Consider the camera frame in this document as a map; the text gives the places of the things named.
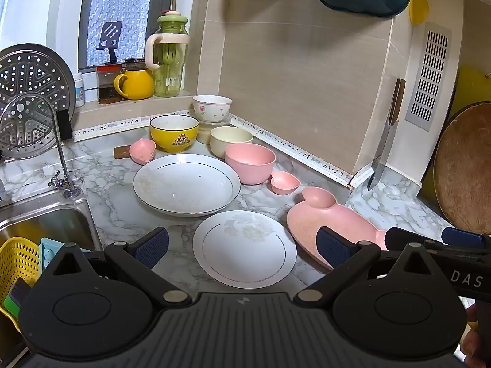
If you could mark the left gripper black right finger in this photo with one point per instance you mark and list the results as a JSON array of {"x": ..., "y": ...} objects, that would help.
[{"x": 350, "y": 261}]

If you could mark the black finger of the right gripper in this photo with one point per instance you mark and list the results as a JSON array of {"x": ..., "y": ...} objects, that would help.
[
  {"x": 397, "y": 238},
  {"x": 460, "y": 238}
]

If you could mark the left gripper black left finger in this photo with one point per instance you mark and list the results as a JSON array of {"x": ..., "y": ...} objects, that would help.
[{"x": 134, "y": 262}]

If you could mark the pink bear-shaped plate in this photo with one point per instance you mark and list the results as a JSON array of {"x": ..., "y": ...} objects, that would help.
[{"x": 321, "y": 209}]

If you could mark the large white rimmed plate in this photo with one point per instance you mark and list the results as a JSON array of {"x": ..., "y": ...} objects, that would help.
[{"x": 187, "y": 185}]

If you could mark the white floral plate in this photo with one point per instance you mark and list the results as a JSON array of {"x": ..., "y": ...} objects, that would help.
[{"x": 243, "y": 249}]

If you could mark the pink round bowl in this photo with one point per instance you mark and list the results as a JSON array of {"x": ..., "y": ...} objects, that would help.
[{"x": 252, "y": 162}]

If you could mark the cream round bowl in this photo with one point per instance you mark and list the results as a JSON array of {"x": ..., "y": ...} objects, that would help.
[{"x": 223, "y": 136}]

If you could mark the person's right hand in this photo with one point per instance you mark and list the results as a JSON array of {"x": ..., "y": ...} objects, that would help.
[{"x": 471, "y": 345}]

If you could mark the round wooden cutting board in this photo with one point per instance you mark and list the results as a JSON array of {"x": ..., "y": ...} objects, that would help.
[{"x": 462, "y": 170}]

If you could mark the blue ice tray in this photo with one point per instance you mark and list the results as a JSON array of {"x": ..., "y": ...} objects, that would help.
[{"x": 47, "y": 250}]

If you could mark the chrome faucet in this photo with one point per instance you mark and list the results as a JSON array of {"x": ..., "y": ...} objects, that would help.
[{"x": 65, "y": 185}]

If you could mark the steel sink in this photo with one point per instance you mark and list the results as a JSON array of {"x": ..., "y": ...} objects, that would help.
[{"x": 50, "y": 215}]

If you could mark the brown wooden block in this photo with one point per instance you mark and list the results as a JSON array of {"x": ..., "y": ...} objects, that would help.
[{"x": 121, "y": 152}]

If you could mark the yellow ceramic bowl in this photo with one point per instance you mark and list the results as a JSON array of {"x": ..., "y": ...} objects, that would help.
[{"x": 174, "y": 133}]

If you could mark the yellow plastic basket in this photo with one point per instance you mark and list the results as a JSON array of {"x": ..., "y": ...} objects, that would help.
[{"x": 19, "y": 259}]

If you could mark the beige plastic container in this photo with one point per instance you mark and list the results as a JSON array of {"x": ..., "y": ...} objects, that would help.
[{"x": 205, "y": 128}]

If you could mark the white floral bowl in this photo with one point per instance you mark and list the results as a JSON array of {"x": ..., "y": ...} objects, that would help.
[{"x": 211, "y": 108}]

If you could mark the dark glass jar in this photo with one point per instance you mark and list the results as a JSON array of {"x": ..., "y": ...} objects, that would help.
[{"x": 106, "y": 74}]

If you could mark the yellow mug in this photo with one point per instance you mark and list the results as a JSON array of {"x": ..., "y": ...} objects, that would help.
[{"x": 134, "y": 85}]

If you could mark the steel steamer plate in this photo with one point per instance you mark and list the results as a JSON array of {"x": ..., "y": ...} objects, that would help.
[{"x": 26, "y": 129}]

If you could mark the white small bottle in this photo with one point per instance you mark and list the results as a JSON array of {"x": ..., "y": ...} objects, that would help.
[{"x": 79, "y": 89}]

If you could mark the green water jug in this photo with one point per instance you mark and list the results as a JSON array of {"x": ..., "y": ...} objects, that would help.
[{"x": 165, "y": 52}]

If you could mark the blue phone stand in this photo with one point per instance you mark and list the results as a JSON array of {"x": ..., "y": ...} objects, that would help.
[{"x": 109, "y": 39}]

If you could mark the yellow hanging item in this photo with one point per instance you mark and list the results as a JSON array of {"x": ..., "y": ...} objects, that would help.
[{"x": 418, "y": 11}]

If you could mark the cleaver with wooden handle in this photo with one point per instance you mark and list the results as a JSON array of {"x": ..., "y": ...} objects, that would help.
[{"x": 388, "y": 134}]

